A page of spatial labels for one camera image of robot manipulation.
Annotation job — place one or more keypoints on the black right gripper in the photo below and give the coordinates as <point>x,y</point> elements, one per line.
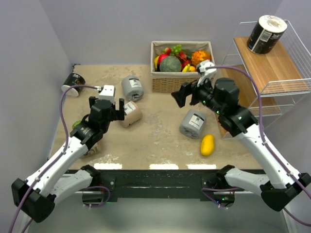
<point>186,88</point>

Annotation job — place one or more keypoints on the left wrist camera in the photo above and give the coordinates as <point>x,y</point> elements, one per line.
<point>108,93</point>

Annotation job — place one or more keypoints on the brown paper towel roll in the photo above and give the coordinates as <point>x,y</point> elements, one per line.
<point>132,114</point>

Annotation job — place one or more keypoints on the woven wicker fruit basket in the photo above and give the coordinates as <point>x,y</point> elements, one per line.
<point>164,82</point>

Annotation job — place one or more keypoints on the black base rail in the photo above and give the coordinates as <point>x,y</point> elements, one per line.
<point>156,184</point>

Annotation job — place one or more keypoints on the red apple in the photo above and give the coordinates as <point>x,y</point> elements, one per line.
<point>161,58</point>

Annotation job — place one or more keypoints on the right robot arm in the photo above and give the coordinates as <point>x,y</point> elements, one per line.
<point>280,183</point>

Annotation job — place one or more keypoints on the black paper towel roll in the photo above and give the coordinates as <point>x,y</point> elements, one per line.
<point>71,80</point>
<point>266,33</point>

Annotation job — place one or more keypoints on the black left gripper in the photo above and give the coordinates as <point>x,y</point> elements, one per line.
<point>118,114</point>

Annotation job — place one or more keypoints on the white wire wooden shelf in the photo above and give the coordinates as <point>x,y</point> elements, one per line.
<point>282,77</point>

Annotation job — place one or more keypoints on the yellow mango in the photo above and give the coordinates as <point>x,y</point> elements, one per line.
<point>207,145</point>

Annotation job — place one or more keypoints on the brown paper towel roll cartoon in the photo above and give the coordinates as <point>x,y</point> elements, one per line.
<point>96,148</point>

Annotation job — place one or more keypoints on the grey paper towel roll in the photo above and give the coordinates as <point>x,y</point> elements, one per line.
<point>132,88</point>
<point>192,124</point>

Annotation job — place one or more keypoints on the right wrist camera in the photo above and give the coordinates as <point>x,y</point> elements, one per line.
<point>207,70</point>

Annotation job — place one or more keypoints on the yellow banana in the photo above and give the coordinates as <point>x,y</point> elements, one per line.
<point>189,68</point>

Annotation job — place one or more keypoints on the green guava fruit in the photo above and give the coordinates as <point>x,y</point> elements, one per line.
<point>76,123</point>

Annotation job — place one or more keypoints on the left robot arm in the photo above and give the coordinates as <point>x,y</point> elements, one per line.
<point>37,195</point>

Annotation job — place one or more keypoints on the green melon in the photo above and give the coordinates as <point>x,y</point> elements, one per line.
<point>170,64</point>

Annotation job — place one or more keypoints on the green grapes bunch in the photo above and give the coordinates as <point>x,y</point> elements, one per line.
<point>176,49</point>

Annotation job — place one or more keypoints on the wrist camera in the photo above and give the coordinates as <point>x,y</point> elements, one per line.
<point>108,93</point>
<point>207,70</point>

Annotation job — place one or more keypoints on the orange pumpkin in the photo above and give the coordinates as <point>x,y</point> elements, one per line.
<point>200,56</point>

